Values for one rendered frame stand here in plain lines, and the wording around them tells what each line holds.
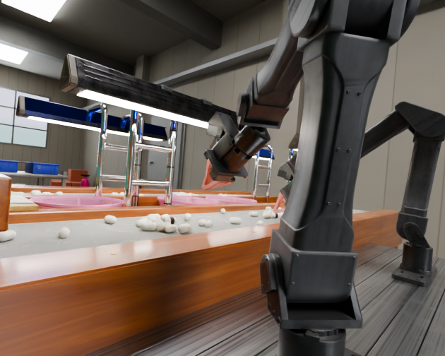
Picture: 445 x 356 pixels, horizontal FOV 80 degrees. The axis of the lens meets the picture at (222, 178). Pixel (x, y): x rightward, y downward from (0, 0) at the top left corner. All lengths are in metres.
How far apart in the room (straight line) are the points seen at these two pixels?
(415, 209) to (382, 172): 2.00
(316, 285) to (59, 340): 0.27
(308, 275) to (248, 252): 0.26
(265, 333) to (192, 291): 0.12
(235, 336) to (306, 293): 0.16
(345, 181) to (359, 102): 0.07
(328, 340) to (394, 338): 0.23
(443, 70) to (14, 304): 2.92
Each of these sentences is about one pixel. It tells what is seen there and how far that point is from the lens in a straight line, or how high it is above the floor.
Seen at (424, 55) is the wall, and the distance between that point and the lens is 3.01.
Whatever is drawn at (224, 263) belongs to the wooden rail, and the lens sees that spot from 0.48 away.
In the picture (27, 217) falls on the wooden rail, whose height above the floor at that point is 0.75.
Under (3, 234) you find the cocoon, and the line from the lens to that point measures 0.59.
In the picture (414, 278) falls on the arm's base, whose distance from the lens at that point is 0.81.
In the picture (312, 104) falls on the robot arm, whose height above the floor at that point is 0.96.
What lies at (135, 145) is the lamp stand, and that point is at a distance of 0.89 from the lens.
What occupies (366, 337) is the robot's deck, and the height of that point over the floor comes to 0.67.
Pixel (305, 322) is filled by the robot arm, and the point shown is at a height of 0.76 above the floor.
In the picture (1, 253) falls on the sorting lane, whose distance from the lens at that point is 0.53.
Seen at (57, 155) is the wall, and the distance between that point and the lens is 9.05.
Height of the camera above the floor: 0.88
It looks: level
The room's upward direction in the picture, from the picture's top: 5 degrees clockwise
